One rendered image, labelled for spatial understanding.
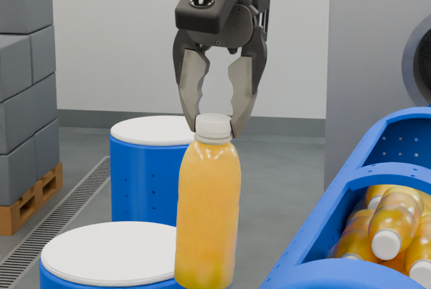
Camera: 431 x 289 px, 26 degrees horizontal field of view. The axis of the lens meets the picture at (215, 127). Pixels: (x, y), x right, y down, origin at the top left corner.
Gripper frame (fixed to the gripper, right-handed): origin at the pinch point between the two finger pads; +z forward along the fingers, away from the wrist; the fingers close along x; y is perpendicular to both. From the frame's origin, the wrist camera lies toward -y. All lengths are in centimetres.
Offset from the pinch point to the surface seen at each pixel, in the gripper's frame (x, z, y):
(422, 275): -23.4, 25.3, 32.3
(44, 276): 37, 39, 37
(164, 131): 47, 34, 127
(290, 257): -8.2, 17.4, 9.8
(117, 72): 205, 93, 498
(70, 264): 33, 36, 39
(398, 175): -18.1, 13.1, 38.4
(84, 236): 36, 36, 51
